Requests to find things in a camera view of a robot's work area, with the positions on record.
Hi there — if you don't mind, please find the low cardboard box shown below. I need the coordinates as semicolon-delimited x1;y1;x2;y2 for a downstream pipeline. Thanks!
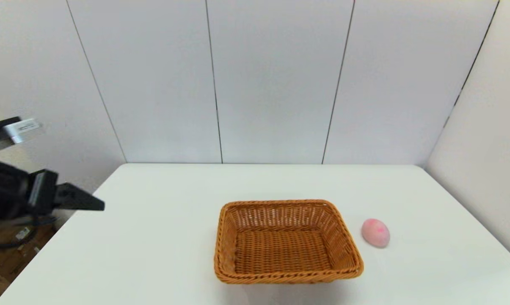
0;246;41;305

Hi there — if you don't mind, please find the brown wicker basket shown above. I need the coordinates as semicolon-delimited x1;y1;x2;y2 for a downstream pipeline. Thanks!
214;199;364;284

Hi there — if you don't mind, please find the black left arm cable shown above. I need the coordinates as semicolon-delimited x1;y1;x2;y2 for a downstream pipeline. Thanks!
0;215;57;249

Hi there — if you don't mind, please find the pink peach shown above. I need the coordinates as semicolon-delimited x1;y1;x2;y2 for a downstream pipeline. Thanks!
361;218;391;249

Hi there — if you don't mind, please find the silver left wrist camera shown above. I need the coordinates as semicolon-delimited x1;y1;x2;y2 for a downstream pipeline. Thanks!
0;116;42;152

